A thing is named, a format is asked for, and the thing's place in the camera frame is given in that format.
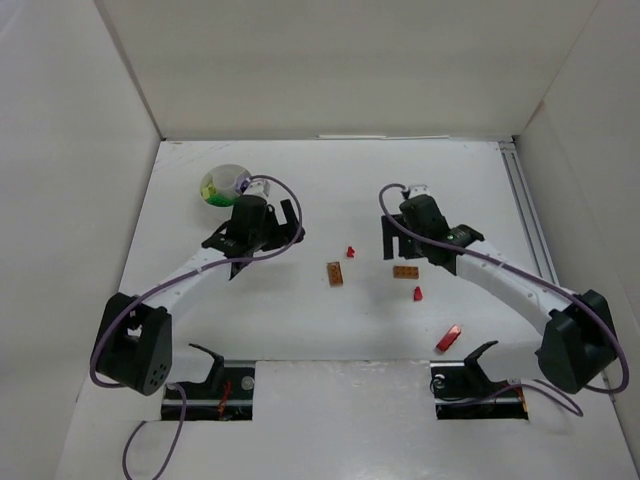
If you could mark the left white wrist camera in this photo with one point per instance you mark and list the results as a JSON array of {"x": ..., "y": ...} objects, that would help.
[{"x": 259, "y": 188}]

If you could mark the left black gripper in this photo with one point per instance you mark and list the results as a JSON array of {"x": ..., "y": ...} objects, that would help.
[{"x": 279, "y": 226}]

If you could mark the dark green lego plate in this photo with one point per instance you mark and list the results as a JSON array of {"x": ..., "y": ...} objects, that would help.
[{"x": 220, "y": 201}]

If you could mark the red lego brick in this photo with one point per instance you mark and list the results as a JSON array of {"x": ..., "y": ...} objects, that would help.
[{"x": 448, "y": 339}]

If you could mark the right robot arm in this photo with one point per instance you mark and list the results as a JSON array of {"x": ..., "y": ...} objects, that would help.
[{"x": 577, "y": 339}]

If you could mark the orange lego plate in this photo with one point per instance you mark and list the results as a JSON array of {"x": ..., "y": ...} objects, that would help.
[{"x": 406, "y": 272}]

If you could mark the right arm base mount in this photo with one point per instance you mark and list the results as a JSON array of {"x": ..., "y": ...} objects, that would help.
[{"x": 462, "y": 390}]

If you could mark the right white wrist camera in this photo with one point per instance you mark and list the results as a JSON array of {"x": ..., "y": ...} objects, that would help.
[{"x": 415, "y": 190}]

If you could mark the white round divided container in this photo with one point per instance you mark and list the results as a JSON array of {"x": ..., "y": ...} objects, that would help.
[{"x": 223, "y": 178}]

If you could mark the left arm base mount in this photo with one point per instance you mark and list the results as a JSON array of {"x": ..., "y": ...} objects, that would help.
[{"x": 225, "y": 390}]

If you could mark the pale yellow-green lego piece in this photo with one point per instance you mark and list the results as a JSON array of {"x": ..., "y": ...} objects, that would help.
[{"x": 208, "y": 191}]

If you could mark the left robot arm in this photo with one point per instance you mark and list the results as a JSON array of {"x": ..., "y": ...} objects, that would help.
[{"x": 134, "y": 347}]

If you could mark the purple lego assembly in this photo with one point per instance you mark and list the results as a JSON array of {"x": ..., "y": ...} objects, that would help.
[{"x": 242, "y": 183}]

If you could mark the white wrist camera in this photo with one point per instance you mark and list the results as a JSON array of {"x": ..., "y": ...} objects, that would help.
[
  {"x": 415, "y": 190},
  {"x": 259, "y": 188}
]

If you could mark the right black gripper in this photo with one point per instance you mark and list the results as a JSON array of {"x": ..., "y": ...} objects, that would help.
[{"x": 396, "y": 234}]

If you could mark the orange lego brick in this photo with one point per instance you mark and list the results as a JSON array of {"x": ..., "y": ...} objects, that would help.
[{"x": 334, "y": 274}]

